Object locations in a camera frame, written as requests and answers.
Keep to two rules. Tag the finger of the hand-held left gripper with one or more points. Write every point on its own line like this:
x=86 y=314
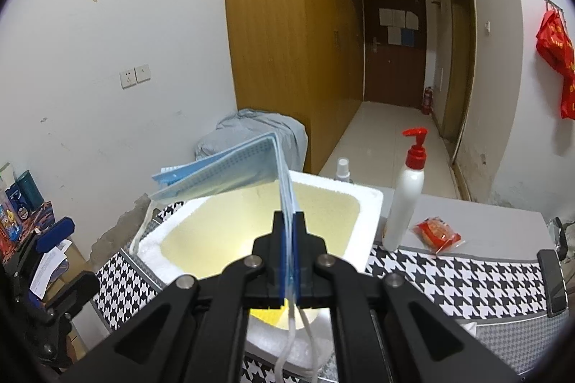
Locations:
x=56 y=232
x=72 y=293

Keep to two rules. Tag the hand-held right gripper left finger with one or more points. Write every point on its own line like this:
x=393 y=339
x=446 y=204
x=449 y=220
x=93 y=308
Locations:
x=280 y=266

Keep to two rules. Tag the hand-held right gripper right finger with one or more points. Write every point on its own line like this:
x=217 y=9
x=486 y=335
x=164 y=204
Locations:
x=302 y=239

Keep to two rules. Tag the white foam box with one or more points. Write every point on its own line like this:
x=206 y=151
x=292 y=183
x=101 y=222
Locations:
x=368 y=203

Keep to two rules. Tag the blue face mask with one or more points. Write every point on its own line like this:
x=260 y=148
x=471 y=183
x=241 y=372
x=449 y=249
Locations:
x=233 y=167

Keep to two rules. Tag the white paper sheet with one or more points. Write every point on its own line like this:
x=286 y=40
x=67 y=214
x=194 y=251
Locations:
x=47 y=268

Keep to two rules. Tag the colourful printed box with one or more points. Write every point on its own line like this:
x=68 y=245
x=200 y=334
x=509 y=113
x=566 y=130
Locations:
x=18 y=230

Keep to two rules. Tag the small clear spray bottle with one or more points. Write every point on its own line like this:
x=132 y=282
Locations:
x=342 y=172

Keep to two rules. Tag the white pump bottle red top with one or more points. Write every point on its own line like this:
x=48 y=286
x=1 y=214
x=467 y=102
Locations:
x=404 y=203

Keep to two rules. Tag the grey bedding bundle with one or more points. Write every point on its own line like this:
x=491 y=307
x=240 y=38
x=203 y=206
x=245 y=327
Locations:
x=251 y=127

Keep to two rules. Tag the red snack packet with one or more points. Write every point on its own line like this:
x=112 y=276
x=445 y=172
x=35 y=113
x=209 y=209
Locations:
x=438 y=232

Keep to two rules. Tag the houndstooth tablecloth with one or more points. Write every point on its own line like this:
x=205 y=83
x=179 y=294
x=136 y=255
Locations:
x=449 y=275

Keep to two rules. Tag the red fire extinguisher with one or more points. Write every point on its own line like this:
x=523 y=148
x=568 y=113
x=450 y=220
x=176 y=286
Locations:
x=426 y=101

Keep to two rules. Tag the dark brown door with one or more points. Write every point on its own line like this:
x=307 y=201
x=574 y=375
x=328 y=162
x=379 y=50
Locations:
x=391 y=68

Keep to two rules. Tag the wooden wardrobe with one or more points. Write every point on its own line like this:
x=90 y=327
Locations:
x=269 y=28

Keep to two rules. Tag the blue paper notice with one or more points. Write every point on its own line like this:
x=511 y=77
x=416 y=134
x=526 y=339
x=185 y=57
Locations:
x=406 y=37

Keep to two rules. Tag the light wooden side door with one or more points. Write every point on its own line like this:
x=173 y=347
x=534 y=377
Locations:
x=460 y=64

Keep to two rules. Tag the large white paper notice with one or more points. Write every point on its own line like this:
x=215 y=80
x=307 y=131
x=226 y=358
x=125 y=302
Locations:
x=391 y=17

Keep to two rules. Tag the black smartphone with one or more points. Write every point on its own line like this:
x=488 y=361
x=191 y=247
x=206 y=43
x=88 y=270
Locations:
x=552 y=279

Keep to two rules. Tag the black and clear object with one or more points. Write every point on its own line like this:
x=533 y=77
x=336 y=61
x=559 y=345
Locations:
x=561 y=237

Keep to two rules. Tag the red plastic bag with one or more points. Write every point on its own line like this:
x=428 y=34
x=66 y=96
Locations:
x=559 y=50

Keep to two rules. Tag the white wall socket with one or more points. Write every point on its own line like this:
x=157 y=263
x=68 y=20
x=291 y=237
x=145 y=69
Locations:
x=128 y=78

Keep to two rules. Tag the white wall switch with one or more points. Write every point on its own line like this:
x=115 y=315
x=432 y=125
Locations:
x=143 y=73

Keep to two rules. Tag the wall hook rack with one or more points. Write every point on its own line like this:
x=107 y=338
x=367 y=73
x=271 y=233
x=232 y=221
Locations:
x=553 y=5

